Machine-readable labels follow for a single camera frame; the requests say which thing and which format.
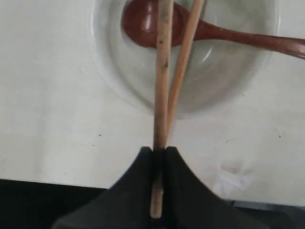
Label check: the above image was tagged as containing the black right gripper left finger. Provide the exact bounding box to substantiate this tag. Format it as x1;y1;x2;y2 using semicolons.
52;147;152;229

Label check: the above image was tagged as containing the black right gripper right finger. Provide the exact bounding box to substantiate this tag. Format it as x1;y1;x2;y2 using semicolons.
163;146;262;229

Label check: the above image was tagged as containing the white ceramic bowl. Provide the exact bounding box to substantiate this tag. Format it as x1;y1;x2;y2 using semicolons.
90;0;280;119

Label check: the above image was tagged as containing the brown wooden spoon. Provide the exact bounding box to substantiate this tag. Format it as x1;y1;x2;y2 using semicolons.
121;0;305;59

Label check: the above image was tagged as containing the wooden chopstick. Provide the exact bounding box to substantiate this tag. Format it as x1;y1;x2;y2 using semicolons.
150;0;173;219
165;0;204;140

